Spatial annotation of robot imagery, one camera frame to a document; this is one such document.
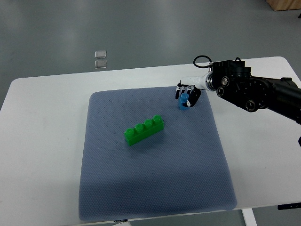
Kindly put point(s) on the upper metal floor plate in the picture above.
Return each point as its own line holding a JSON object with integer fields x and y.
{"x": 100, "y": 54}

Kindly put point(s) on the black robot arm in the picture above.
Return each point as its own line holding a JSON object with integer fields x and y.
{"x": 233, "y": 82}

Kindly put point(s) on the long green block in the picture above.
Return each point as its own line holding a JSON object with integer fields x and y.
{"x": 144, "y": 130}

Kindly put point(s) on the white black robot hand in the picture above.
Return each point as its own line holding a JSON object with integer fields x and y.
{"x": 193, "y": 85}

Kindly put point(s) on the wooden box corner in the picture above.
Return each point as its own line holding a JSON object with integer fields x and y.
{"x": 282, "y": 5}

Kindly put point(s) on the black table control panel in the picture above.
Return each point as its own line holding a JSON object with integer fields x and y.
{"x": 289, "y": 206}

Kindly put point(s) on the blue-grey mesh mat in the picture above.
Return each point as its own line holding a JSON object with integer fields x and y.
{"x": 181, "y": 169}

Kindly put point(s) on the white table leg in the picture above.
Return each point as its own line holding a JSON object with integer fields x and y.
{"x": 249, "y": 217}

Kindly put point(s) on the small blue block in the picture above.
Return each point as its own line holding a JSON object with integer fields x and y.
{"x": 183, "y": 98}

